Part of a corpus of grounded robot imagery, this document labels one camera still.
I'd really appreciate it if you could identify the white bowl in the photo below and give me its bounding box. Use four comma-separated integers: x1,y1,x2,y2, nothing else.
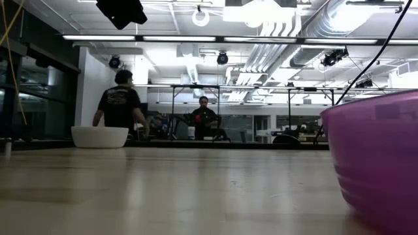
71,126,130,149

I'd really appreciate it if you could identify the pink plastic bowl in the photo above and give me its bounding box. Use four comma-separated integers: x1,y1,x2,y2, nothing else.
319,89,418,235

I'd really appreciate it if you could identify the person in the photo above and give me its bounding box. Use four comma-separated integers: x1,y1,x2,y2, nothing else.
191,95,219,141
92,69,150,140

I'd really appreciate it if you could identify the black rounded chair back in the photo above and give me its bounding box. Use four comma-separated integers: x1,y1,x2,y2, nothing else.
272,134,301,145

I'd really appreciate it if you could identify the black overhead light bar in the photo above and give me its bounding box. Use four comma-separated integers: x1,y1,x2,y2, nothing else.
57,33,418,46

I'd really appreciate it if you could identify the black aluminium table frame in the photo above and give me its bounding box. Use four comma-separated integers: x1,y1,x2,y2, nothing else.
0,139,330,151

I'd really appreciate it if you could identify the black metal frame rig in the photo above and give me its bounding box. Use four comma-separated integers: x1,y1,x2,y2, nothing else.
169,84,221,141
287,86,336,138

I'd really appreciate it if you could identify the white hanging ring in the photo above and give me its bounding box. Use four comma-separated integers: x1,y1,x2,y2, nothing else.
191,8,210,27

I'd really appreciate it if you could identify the black ceiling camera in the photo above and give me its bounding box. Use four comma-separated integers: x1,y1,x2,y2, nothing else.
321,47,349,68

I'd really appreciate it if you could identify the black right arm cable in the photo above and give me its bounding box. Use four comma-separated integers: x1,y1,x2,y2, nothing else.
313,0,414,144

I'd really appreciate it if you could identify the yellow extension cable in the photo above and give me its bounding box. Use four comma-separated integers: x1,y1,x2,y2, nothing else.
0,0,28,127

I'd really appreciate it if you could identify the small grey post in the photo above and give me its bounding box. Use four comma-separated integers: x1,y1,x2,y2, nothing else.
3,137,13,157

